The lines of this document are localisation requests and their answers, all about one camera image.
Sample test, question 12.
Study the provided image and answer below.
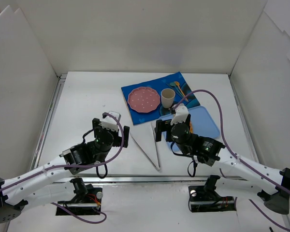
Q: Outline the orange croissant bread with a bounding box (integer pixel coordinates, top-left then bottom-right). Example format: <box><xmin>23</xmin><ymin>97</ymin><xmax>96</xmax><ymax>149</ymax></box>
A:
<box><xmin>189</xmin><ymin>121</ymin><xmax>193</xmax><ymax>133</ymax></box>

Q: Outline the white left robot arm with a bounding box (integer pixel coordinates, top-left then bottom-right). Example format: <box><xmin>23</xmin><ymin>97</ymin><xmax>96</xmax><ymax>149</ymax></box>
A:
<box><xmin>0</xmin><ymin>113</ymin><xmax>130</xmax><ymax>224</ymax></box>

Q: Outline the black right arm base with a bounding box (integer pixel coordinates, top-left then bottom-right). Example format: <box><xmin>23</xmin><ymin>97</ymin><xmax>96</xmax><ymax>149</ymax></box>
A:
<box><xmin>188</xmin><ymin>175</ymin><xmax>236</xmax><ymax>213</ymax></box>

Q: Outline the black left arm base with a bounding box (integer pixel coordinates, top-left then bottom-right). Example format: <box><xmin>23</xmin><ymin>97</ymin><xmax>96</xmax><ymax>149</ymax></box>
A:
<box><xmin>57</xmin><ymin>178</ymin><xmax>103</xmax><ymax>216</ymax></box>

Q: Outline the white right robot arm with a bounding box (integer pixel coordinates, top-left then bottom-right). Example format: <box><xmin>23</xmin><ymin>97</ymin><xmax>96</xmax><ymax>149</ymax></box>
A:
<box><xmin>155</xmin><ymin>114</ymin><xmax>290</xmax><ymax>215</ymax></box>

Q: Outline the light blue tray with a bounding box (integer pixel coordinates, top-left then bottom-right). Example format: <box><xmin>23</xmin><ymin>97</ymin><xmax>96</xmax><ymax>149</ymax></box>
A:
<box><xmin>158</xmin><ymin>106</ymin><xmax>220</xmax><ymax>153</ymax></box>

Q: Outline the pink dotted plate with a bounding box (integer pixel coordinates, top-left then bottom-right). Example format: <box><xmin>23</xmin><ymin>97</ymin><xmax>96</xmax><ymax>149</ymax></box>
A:
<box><xmin>127</xmin><ymin>87</ymin><xmax>160</xmax><ymax>114</ymax></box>

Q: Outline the beige cup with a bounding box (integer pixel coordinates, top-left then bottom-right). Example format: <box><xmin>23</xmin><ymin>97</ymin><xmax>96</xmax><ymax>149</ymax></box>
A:
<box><xmin>160</xmin><ymin>88</ymin><xmax>175</xmax><ymax>108</ymax></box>

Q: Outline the blue placemat cloth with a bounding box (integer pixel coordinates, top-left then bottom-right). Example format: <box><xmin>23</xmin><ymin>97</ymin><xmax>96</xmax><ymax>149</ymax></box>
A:
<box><xmin>121</xmin><ymin>72</ymin><xmax>191</xmax><ymax>125</ymax></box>

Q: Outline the orange spoon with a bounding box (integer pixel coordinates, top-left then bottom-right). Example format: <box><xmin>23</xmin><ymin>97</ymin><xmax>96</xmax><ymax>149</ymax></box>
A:
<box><xmin>174</xmin><ymin>81</ymin><xmax>185</xmax><ymax>97</ymax></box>

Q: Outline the green spoon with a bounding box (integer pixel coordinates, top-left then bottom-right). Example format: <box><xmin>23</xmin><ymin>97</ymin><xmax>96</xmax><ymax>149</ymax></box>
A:
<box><xmin>167</xmin><ymin>82</ymin><xmax>183</xmax><ymax>97</ymax></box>

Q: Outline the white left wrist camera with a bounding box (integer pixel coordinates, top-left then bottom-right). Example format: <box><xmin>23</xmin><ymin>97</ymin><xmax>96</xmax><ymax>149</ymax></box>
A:
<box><xmin>101</xmin><ymin>111</ymin><xmax>121</xmax><ymax>132</ymax></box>

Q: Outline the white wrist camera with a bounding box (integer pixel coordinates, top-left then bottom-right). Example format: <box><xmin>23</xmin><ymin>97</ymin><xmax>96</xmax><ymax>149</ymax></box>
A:
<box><xmin>171</xmin><ymin>103</ymin><xmax>189</xmax><ymax>126</ymax></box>
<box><xmin>101</xmin><ymin>111</ymin><xmax>121</xmax><ymax>132</ymax></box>

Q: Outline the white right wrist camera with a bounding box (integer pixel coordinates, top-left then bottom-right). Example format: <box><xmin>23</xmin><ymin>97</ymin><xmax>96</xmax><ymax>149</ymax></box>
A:
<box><xmin>171</xmin><ymin>103</ymin><xmax>189</xmax><ymax>126</ymax></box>

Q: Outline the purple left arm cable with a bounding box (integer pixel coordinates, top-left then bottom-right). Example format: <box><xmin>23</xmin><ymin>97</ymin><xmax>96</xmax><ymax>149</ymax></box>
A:
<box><xmin>0</xmin><ymin>112</ymin><xmax>125</xmax><ymax>224</ymax></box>

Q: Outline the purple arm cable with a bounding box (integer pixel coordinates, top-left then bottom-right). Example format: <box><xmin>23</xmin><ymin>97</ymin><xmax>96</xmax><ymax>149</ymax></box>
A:
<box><xmin>0</xmin><ymin>112</ymin><xmax>125</xmax><ymax>224</ymax></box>
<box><xmin>171</xmin><ymin>89</ymin><xmax>290</xmax><ymax>232</ymax></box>

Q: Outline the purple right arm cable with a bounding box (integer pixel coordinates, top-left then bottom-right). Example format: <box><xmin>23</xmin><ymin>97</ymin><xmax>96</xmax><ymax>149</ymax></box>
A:
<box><xmin>171</xmin><ymin>89</ymin><xmax>290</xmax><ymax>232</ymax></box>

